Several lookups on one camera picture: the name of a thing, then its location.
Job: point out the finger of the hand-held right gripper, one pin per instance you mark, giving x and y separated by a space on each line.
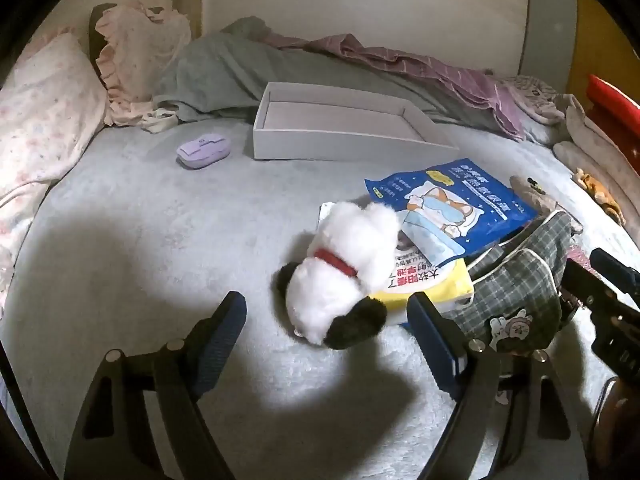
617 265
585 282

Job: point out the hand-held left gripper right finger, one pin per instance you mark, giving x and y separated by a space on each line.
436 345

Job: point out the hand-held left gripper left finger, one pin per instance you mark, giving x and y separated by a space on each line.
220 340

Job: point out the pink dotted cloth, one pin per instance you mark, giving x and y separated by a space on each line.
580 256

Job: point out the yellow white tissue pack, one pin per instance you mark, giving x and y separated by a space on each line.
430 285

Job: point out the green plaid pouch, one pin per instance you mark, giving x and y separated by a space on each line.
515 290

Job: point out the white plush dog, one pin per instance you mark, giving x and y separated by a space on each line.
345 245

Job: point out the blue printed packet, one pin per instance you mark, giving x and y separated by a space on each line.
475 195

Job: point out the white cardboard box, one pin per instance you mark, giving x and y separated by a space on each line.
300 145

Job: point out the small orange plush toy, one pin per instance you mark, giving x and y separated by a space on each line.
597 192

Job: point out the beige plush blanket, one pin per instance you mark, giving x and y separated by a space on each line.
595 140

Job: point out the white patterned cloth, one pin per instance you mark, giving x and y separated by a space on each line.
542 97

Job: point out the small white cloth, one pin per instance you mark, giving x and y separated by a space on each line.
159 121

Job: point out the purple striped blanket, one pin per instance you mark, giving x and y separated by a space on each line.
440 77

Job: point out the grey blanket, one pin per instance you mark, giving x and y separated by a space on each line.
220 70

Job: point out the pink floral pillow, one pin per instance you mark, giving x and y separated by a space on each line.
45 125

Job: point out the pink ruffled pillow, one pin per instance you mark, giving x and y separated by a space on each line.
140 55

